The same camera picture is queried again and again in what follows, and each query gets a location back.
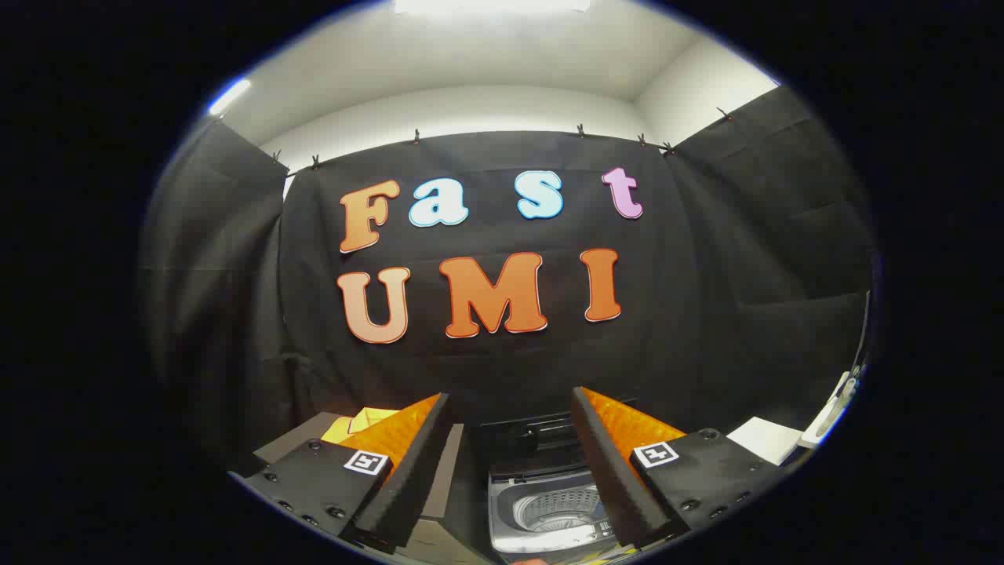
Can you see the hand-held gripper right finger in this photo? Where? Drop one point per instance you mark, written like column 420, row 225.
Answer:
column 616, row 479

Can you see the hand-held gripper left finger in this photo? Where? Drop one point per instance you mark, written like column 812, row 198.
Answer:
column 408, row 479

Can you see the orange yellow shirt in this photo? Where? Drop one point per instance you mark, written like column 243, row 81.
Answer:
column 357, row 424

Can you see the dark washing machine lid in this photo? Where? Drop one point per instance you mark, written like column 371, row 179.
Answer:
column 533, row 439

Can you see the grey washing machine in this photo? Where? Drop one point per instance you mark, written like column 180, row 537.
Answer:
column 506, row 502

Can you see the grey box cabinet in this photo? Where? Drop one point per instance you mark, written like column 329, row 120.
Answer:
column 294, row 443

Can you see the black backdrop cloth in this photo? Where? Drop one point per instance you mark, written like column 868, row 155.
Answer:
column 502, row 369

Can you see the white flat board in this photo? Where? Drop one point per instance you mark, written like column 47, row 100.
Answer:
column 765, row 439

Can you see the white plastic bar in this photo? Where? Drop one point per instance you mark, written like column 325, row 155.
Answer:
column 827, row 416

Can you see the ceiling light panel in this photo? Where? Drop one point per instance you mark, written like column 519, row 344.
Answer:
column 229, row 96
column 486, row 5

